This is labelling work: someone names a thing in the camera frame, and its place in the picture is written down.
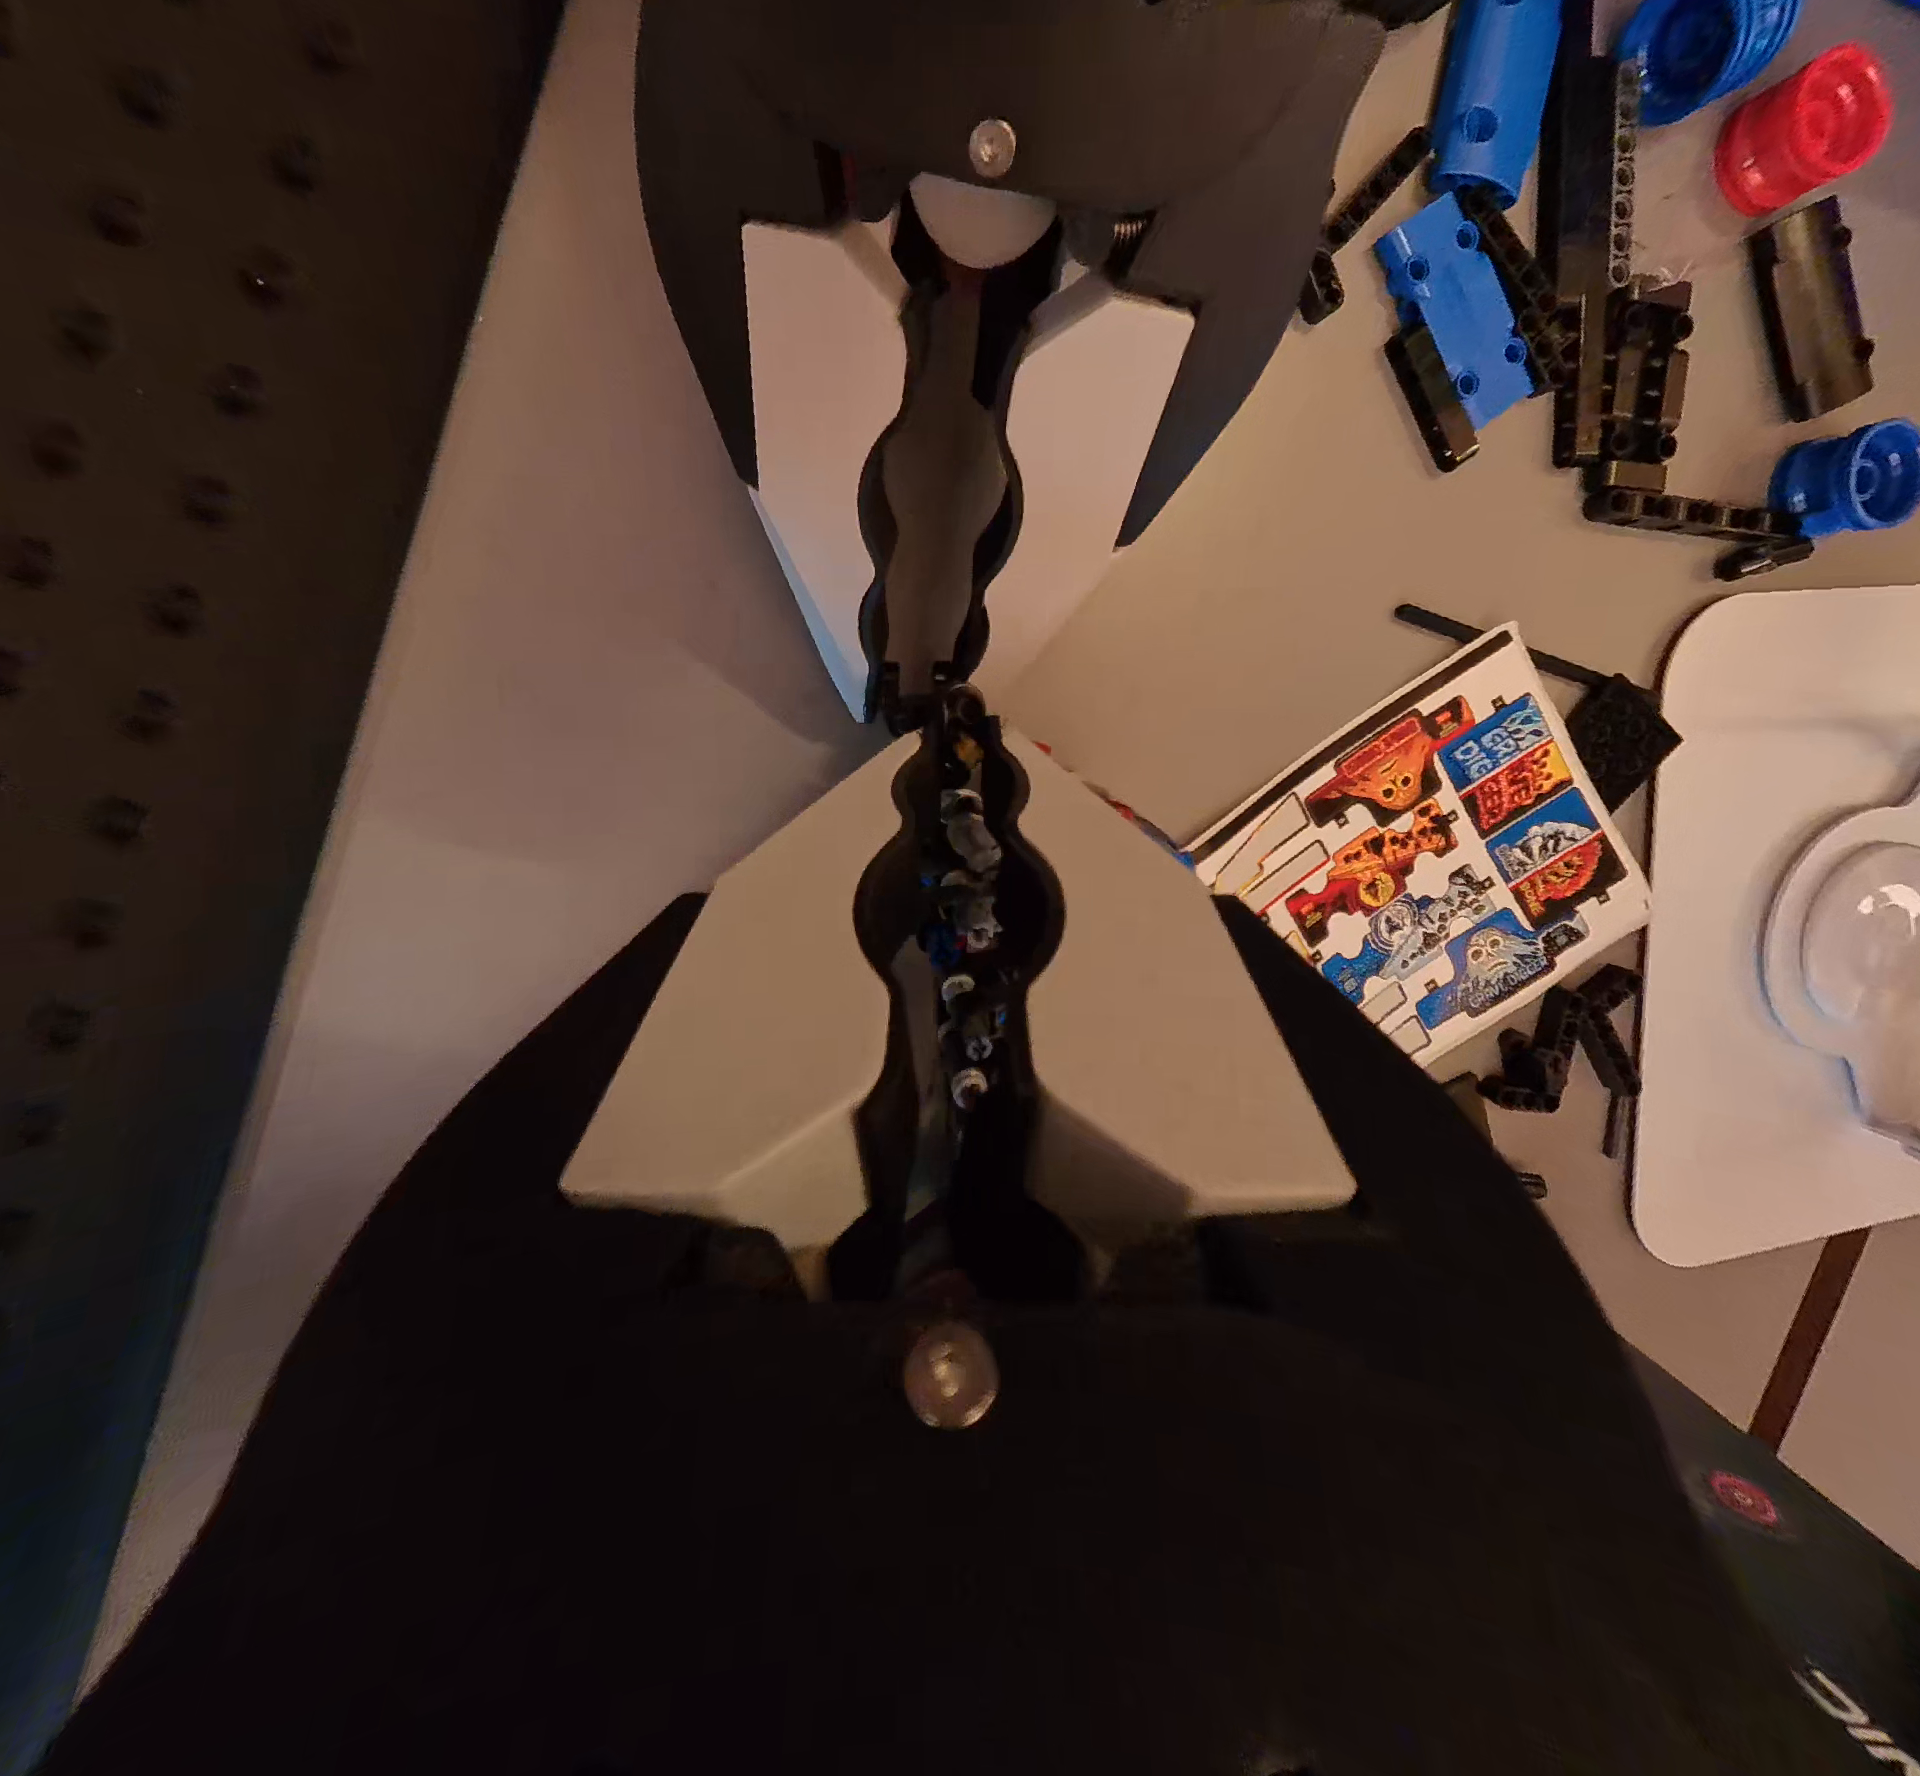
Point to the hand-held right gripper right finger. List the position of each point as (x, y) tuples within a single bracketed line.
[(1173, 1044)]

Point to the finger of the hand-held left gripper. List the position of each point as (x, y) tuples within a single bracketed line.
[(807, 364), (1094, 426)]

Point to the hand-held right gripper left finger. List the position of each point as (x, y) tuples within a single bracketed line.
[(749, 1044)]

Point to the blue and black toy chassis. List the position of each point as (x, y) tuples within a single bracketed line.
[(966, 846)]

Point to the small black toy connector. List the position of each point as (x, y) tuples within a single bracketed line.
[(955, 711)]

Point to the grey desk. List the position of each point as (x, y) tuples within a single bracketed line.
[(1278, 637)]

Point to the colourful sticker sheet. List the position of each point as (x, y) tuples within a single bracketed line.
[(1428, 894)]

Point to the black toy tile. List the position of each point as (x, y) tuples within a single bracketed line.
[(1431, 402)]

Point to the black angled toy beam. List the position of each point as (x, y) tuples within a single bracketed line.
[(1533, 1069), (1586, 1003)]

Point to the blue toy panel block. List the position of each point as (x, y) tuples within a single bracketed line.
[(1449, 293)]

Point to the black holed toy beam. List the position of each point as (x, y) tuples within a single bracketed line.
[(1519, 286)]

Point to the black toy axle rod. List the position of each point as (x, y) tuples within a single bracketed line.
[(1501, 642)]

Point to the blue curved toy panel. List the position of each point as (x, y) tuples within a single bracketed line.
[(1491, 66)]

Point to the long black toy beam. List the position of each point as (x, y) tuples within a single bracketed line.
[(1585, 230)]

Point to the black square toy plate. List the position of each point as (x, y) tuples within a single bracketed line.
[(1619, 740)]

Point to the dark grey holed toy beam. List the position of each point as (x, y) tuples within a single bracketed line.
[(1625, 171)]

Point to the thin black toy beam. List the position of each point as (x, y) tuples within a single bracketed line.
[(1681, 517)]

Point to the black dimpled pad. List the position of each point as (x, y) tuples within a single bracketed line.
[(224, 601)]

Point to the black curved toy panel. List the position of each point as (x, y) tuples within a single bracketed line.
[(1808, 309)]

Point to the blue toy wheel rim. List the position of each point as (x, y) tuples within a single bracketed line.
[(1710, 29), (1856, 481)]

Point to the red toy wheel rim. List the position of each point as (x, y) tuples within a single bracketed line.
[(1797, 122)]

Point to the toy truck set box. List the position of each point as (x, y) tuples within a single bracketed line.
[(1797, 1582)]

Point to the black toy frame block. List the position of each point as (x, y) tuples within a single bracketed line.
[(1646, 381)]

